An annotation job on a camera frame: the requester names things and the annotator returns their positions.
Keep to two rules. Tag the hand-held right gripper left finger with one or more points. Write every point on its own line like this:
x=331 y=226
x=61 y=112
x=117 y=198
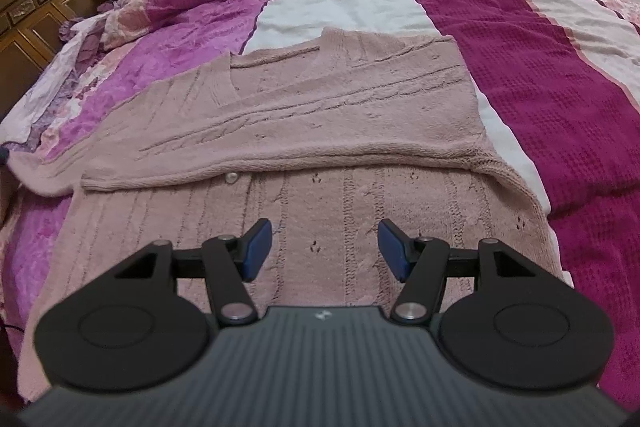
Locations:
x=257 y=251

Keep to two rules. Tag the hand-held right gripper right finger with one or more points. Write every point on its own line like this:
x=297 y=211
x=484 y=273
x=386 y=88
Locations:
x=393 y=252

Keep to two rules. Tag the pink knit sweater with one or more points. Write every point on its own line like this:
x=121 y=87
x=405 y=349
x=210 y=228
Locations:
x=310 y=132

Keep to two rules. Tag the purple white patchwork quilt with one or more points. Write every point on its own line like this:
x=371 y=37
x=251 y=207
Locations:
x=500 y=32

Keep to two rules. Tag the carved wooden headboard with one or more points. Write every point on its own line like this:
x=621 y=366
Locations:
x=35 y=12

